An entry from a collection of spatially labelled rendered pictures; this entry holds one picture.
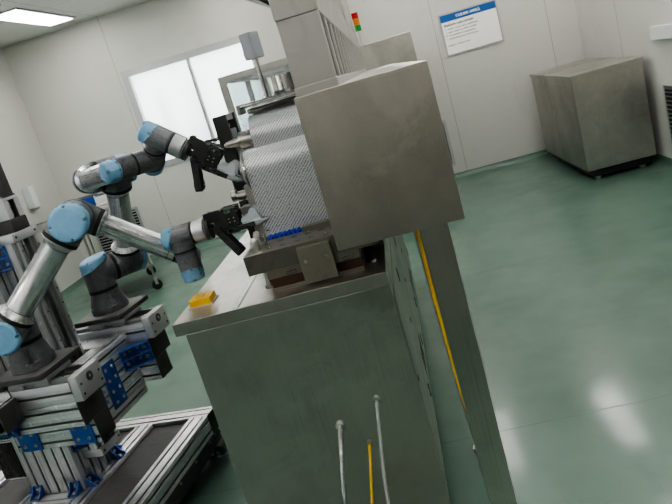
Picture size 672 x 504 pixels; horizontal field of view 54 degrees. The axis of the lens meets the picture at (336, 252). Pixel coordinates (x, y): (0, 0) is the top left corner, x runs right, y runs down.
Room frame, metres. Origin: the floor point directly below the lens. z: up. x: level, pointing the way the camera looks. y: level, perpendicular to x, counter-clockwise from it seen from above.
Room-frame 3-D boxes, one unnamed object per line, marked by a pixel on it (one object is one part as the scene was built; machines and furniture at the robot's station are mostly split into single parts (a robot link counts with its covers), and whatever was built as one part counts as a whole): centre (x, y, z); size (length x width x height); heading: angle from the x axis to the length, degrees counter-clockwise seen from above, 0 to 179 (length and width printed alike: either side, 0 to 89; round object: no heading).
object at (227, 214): (2.14, 0.32, 1.12); 0.12 x 0.08 x 0.09; 82
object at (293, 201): (2.11, 0.09, 1.11); 0.23 x 0.01 x 0.18; 82
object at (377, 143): (2.77, -0.33, 1.29); 3.10 x 0.28 x 0.30; 172
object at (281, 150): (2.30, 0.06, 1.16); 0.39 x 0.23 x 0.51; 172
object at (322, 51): (2.78, -0.26, 1.55); 3.08 x 0.08 x 0.23; 172
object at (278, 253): (1.99, 0.06, 1.00); 0.40 x 0.16 x 0.06; 82
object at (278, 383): (3.11, 0.02, 0.43); 2.52 x 0.64 x 0.86; 172
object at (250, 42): (2.73, 0.10, 1.66); 0.07 x 0.07 x 0.10; 60
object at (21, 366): (2.21, 1.11, 0.87); 0.15 x 0.15 x 0.10
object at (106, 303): (2.68, 0.96, 0.87); 0.15 x 0.15 x 0.10
